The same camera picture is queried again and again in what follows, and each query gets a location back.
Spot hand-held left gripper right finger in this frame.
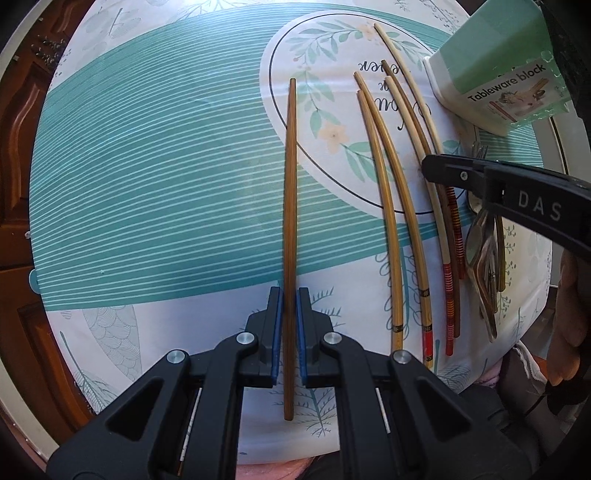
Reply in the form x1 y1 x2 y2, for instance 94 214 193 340
298 286 536 480

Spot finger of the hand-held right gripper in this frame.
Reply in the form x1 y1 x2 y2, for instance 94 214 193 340
422 154 491 192

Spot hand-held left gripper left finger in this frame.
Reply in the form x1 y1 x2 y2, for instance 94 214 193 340
46 286 283 480

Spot green plastic utensil holder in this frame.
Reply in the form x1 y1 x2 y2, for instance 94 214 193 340
424 0 571 138

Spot brown wooden chopstick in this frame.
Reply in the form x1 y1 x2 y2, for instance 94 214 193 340
283 78 298 422
381 60 461 337

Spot person's right hand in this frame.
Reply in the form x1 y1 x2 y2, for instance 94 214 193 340
549 258 591 387

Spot teal white printed tablecloth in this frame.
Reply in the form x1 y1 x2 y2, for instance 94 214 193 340
28 0 568 467

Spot brown wooden kitchen cabinets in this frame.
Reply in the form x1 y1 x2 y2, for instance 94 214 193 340
0 32 93 430

